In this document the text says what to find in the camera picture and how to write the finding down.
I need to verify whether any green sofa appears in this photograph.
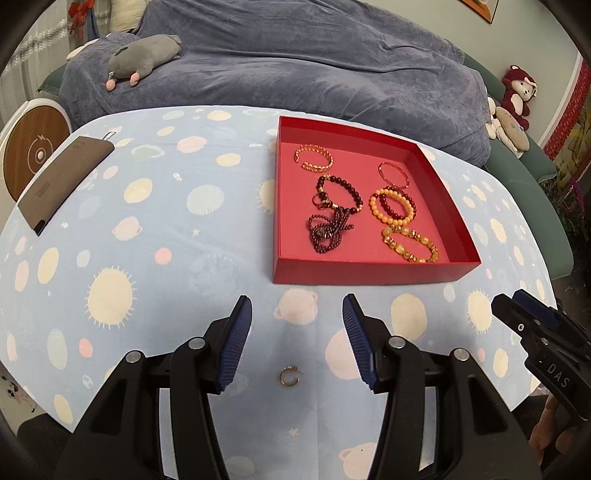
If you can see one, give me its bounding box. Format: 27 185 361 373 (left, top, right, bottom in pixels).
462 51 575 280

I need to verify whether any white plush toy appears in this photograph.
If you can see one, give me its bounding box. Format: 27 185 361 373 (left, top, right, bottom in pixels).
486 95 531 160

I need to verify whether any purple bead string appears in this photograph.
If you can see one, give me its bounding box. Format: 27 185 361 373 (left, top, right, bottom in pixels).
306 205 354 256

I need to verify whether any red wall banner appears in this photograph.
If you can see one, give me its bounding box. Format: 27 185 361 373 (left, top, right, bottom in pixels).
544 69 591 162

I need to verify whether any person's right hand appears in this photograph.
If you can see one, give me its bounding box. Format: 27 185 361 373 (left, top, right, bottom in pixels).
529 394 583 462

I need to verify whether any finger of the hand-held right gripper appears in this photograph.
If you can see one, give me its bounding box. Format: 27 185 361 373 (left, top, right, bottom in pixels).
512 289 566 342
491 294 550 365

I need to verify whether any black bead bracelet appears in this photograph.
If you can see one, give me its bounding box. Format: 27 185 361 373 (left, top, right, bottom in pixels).
315 174 364 214

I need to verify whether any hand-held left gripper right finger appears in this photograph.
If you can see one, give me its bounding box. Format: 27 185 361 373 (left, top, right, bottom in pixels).
342 293 543 480

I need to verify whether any blue planet print tablecloth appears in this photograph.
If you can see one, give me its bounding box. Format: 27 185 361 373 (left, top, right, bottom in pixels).
0 105 555 480

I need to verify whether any red cardboard box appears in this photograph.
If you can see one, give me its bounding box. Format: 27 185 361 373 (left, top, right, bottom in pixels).
271 115 482 285

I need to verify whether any gold cuff bracelet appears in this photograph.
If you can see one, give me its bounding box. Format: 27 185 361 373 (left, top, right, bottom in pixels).
294 144 334 174

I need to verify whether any cream plush toy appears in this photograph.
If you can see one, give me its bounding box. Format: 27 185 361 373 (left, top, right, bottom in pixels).
111 0 147 21

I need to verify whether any white curtain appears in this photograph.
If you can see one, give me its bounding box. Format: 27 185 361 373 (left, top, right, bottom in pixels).
0 0 75 130

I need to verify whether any green plant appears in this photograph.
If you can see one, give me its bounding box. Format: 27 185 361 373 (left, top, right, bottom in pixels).
542 178 591 236

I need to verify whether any red monkey plush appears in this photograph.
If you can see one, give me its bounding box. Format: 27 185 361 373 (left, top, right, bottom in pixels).
501 65 539 132

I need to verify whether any grey flat case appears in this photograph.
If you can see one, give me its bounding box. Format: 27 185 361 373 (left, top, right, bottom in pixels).
16 131 116 237

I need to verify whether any dark red bead bracelet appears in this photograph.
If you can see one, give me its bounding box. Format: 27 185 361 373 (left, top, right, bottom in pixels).
376 191 414 220

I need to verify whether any red bow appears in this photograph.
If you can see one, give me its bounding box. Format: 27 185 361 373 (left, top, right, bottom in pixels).
68 0 95 24

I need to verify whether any blue-grey blanket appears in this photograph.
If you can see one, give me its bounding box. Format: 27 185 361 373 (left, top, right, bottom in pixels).
60 0 492 167

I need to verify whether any grey plush mouse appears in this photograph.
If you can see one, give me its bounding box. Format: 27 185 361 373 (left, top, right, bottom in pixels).
105 34 182 92

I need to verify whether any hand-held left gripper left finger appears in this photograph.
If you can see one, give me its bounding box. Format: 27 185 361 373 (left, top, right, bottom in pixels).
62 295 254 480

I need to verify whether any orange bead bracelet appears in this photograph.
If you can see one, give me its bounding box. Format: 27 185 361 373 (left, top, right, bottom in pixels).
369 186 415 227

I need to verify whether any round wooden wireless speaker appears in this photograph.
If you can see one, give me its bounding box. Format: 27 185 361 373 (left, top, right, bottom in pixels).
0 98 73 199

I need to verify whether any yellow bead bracelet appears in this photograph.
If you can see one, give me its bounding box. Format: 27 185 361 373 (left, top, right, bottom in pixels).
381 224 440 265

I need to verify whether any orange wall picture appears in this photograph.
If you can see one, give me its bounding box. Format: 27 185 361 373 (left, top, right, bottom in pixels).
462 0 497 24

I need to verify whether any thin gold bangle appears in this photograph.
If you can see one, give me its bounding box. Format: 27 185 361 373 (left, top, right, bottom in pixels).
378 161 411 189

